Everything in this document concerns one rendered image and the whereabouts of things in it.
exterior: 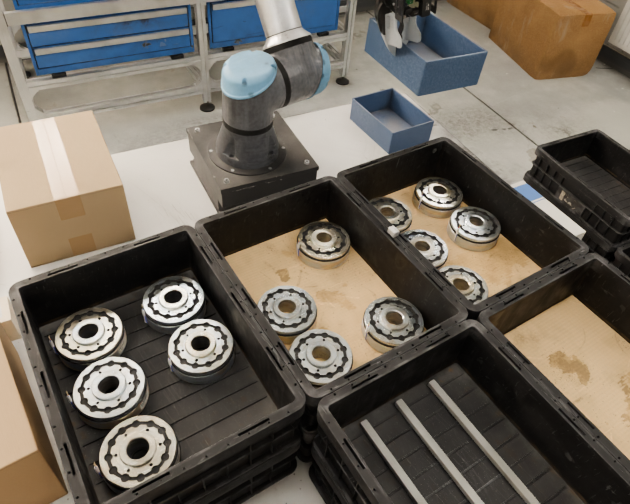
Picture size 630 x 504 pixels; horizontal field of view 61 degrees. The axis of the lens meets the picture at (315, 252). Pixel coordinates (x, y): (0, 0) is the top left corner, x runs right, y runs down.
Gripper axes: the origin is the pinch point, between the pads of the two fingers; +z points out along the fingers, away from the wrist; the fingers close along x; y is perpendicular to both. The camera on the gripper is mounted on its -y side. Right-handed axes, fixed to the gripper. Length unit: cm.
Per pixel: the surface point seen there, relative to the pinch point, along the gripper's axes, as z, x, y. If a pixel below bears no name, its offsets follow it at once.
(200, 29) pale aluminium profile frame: 68, -6, -165
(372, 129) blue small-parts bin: 40.7, 10.2, -26.1
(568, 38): 116, 203, -134
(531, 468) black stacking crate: 27, -17, 71
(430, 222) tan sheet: 28.9, -2.1, 21.4
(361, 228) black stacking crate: 20.0, -19.7, 23.4
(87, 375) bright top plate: 16, -71, 34
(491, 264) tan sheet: 29.6, 2.7, 36.1
